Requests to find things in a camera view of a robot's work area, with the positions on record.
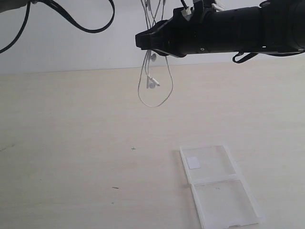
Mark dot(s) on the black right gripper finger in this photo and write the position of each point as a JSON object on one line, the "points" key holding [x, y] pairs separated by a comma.
{"points": [[152, 38], [169, 52]]}

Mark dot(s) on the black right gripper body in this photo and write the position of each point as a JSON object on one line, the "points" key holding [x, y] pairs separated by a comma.
{"points": [[237, 30]]}

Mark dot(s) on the white wired earphones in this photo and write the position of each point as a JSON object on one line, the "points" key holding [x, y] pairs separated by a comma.
{"points": [[155, 85]]}

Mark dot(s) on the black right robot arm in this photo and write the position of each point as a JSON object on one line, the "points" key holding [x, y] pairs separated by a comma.
{"points": [[275, 27]]}

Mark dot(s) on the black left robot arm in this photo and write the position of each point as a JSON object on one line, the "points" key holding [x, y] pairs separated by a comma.
{"points": [[7, 5]]}

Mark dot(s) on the clear plastic hinged case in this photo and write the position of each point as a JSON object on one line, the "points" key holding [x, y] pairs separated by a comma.
{"points": [[222, 197]]}

